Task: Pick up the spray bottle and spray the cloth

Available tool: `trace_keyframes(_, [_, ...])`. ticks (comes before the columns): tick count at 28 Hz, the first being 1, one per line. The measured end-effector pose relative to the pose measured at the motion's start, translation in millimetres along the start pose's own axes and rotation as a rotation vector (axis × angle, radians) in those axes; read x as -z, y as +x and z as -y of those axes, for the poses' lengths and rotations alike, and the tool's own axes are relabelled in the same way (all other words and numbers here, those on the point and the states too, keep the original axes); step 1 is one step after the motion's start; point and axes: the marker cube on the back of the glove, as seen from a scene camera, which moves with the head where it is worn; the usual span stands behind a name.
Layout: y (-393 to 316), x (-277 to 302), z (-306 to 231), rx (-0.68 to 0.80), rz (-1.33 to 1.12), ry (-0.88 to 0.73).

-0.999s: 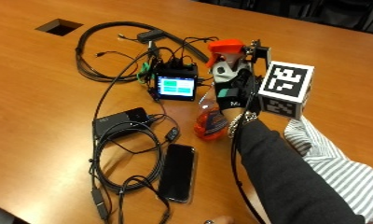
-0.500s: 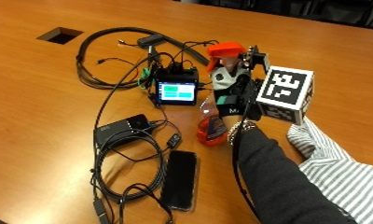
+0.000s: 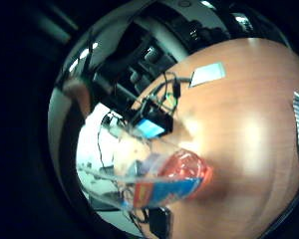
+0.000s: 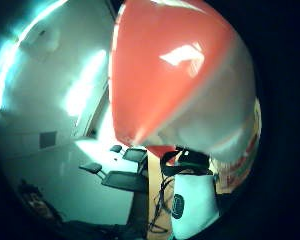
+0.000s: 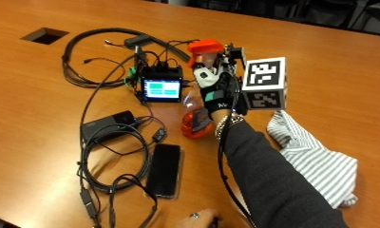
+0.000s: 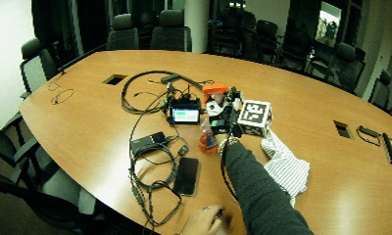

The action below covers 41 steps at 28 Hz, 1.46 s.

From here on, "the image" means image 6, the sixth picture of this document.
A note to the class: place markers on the white marker cube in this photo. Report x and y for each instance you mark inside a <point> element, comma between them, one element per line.
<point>254,117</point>

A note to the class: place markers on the small black monitor device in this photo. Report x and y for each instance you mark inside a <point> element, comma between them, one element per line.
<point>185,112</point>

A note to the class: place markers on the clear bottle with orange liquid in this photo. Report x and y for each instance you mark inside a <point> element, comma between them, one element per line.
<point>208,140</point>

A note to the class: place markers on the black smartphone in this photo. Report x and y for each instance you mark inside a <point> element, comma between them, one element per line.
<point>186,176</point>

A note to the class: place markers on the black power box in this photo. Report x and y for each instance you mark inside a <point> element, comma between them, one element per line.
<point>148,141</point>

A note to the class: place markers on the white striped cloth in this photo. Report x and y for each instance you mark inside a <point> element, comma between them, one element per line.
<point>286,166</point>

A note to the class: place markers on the row of dark chairs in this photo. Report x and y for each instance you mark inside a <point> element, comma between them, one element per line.
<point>292,49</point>

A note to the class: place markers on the white pillar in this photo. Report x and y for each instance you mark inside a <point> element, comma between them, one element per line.
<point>196,26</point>

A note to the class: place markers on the grey office chair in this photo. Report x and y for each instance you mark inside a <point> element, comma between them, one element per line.
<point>39,199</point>
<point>8,147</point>
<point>170,32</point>
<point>123,34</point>
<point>35,68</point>

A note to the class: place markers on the black flat bar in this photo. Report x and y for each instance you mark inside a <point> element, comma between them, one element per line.
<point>387,148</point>

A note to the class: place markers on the bright wall window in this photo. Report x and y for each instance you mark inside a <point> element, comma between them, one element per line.
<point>328,24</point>

